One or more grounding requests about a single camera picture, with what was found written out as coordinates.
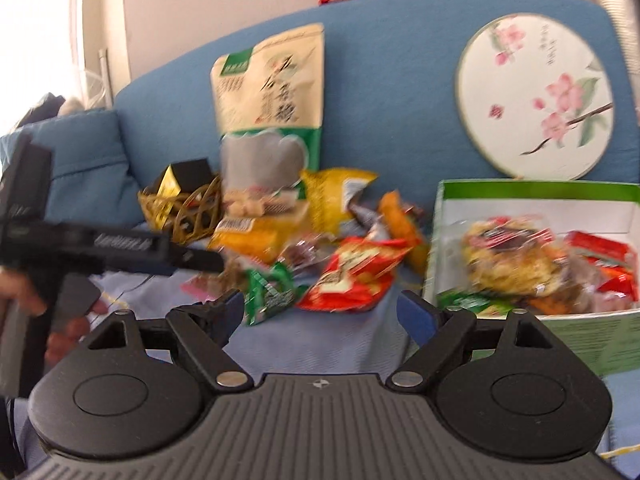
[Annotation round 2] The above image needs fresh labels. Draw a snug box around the red snack packet white label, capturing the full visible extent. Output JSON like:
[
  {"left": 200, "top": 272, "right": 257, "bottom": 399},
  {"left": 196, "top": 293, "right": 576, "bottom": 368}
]
[{"left": 295, "top": 236, "right": 416, "bottom": 313}]

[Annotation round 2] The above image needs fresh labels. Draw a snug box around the blue cushion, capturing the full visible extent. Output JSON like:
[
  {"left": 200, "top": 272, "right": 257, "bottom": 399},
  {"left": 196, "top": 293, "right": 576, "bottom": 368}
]
[{"left": 0, "top": 107, "right": 141, "bottom": 231}]

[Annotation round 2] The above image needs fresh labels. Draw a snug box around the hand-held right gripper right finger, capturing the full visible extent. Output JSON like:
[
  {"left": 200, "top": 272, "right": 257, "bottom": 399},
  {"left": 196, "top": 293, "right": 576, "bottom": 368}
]
[{"left": 387, "top": 290, "right": 556, "bottom": 392}]

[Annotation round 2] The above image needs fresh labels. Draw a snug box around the woven wicker basket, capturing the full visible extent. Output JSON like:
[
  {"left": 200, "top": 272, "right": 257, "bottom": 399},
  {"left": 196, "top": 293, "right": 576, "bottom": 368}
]
[{"left": 137, "top": 172, "right": 223, "bottom": 246}]

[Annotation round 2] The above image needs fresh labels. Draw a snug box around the beige square biscuit packet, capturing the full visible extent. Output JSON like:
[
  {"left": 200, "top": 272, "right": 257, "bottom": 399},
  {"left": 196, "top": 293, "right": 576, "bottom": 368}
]
[{"left": 223, "top": 186, "right": 298, "bottom": 221}]

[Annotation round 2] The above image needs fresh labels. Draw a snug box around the person's left hand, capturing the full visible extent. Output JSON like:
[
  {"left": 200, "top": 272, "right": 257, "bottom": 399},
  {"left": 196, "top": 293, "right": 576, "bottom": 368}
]
[{"left": 0, "top": 266, "right": 108, "bottom": 368}]

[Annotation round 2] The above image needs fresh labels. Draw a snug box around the gold triangular packet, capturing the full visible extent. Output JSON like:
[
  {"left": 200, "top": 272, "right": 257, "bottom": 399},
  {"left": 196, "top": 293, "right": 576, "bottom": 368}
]
[{"left": 145, "top": 165, "right": 183, "bottom": 226}]

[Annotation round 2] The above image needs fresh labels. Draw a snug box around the red chili snack packet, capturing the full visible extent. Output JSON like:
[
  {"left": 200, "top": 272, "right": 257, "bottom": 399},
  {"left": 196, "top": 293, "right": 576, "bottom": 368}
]
[{"left": 565, "top": 230, "right": 640, "bottom": 306}]

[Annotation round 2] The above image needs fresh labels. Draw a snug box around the blue sofa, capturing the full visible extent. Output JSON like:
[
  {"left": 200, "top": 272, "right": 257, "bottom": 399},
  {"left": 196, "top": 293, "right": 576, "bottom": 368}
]
[{"left": 0, "top": 0, "right": 640, "bottom": 271}]

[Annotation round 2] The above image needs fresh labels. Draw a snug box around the white textured cloth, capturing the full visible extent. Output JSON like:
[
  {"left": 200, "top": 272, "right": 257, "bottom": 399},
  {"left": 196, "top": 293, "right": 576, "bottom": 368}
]
[{"left": 585, "top": 0, "right": 640, "bottom": 126}]

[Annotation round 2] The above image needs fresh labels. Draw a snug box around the green cardboard box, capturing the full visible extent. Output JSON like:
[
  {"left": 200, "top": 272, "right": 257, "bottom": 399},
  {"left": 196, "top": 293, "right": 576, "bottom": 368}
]
[{"left": 422, "top": 179, "right": 640, "bottom": 378}]

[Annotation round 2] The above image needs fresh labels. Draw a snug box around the orange packet white sticker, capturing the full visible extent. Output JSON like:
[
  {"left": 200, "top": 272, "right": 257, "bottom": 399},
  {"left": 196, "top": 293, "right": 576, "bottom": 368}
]
[{"left": 209, "top": 217, "right": 301, "bottom": 266}]

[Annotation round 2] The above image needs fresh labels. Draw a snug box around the twisted snack bag brown label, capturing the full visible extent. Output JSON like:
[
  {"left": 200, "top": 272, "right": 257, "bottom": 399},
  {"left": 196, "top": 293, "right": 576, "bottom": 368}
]
[{"left": 460, "top": 215, "right": 571, "bottom": 298}]

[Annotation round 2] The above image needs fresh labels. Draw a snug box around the orange snack packet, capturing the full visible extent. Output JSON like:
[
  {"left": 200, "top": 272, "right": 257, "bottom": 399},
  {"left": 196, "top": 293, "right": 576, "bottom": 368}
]
[{"left": 377, "top": 190, "right": 431, "bottom": 273}]

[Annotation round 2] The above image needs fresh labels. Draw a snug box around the large beige grain bag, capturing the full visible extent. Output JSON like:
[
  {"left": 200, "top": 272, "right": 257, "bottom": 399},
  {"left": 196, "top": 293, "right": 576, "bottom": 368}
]
[{"left": 210, "top": 22, "right": 326, "bottom": 211}]

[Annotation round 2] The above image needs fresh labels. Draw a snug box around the dark brown candy packet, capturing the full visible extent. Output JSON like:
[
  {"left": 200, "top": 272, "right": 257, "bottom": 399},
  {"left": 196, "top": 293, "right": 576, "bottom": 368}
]
[{"left": 350, "top": 200, "right": 386, "bottom": 241}]

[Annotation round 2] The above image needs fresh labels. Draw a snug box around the round floral fan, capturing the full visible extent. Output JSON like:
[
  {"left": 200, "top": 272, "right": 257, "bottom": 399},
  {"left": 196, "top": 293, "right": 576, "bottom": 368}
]
[{"left": 455, "top": 12, "right": 615, "bottom": 181}]

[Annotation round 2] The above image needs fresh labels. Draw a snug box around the small black box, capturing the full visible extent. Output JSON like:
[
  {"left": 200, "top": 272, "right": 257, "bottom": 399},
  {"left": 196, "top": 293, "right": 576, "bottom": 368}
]
[{"left": 167, "top": 157, "right": 213, "bottom": 193}]

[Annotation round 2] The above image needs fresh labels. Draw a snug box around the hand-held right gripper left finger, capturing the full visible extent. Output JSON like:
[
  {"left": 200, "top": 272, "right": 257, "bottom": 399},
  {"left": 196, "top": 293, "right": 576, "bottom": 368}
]
[{"left": 80, "top": 290, "right": 253, "bottom": 392}]

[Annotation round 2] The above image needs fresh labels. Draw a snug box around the pink packet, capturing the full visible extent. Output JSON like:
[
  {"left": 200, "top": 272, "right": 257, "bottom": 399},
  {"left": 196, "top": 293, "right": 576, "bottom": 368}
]
[{"left": 181, "top": 277, "right": 213, "bottom": 301}]

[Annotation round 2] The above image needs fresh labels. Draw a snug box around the yellow snack packet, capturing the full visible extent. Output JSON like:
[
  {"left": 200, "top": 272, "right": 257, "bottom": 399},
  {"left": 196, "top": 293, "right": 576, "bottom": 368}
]
[{"left": 300, "top": 167, "right": 379, "bottom": 238}]

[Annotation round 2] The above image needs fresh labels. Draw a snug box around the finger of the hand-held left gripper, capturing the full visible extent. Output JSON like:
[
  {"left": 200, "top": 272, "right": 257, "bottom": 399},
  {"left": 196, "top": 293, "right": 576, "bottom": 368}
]
[{"left": 165, "top": 244, "right": 225, "bottom": 277}]

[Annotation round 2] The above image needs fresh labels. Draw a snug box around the striped light blue blanket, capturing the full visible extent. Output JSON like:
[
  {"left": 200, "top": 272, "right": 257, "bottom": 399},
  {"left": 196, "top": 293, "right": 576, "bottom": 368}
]
[{"left": 0, "top": 235, "right": 640, "bottom": 480}]

